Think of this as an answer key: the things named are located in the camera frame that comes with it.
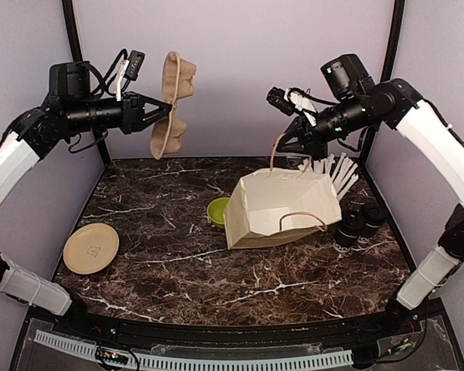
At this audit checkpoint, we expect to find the left black frame post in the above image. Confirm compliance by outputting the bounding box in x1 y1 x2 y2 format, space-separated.
61 0 111 167

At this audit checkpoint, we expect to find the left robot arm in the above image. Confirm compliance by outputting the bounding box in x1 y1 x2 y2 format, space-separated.
0 61 172 337

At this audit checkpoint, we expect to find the white wrapped straws bundle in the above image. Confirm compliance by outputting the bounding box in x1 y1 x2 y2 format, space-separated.
298 152 359 201

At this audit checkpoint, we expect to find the beige round plate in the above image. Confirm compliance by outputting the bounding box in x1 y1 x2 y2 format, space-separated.
63 223 119 275

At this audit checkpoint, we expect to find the black front rail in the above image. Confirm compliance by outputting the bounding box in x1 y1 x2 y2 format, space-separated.
64 311 397 348

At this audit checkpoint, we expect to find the black plastic cup lid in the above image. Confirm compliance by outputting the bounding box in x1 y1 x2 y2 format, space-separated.
337 209 366 235

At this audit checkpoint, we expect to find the brown cardboard cup carrier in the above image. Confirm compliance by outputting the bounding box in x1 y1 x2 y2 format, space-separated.
150 52 197 160

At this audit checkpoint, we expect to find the black paper coffee cup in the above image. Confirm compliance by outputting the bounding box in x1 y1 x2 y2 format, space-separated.
357 223 382 245

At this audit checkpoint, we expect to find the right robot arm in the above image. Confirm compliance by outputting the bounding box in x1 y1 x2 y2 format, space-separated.
267 53 464 335

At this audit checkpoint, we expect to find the green bowl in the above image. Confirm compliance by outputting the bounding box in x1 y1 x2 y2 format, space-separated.
206 197 230 229

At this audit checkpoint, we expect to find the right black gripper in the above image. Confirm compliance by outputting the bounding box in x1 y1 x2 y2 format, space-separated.
275 92 377 160

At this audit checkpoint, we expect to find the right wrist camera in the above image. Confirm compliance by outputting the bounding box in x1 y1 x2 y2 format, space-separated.
266 87 318 127

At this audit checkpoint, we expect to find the right black frame post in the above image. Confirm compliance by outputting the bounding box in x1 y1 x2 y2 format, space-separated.
357 0 406 159

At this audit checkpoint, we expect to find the black frame post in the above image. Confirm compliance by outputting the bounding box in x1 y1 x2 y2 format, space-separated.
61 0 111 167
357 0 406 159

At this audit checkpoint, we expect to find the grey slotted cable duct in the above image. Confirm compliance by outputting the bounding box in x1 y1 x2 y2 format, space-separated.
33 330 353 370

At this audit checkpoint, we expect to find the cream paper carry bag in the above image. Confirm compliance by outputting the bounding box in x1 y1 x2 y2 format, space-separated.
223 156 342 250

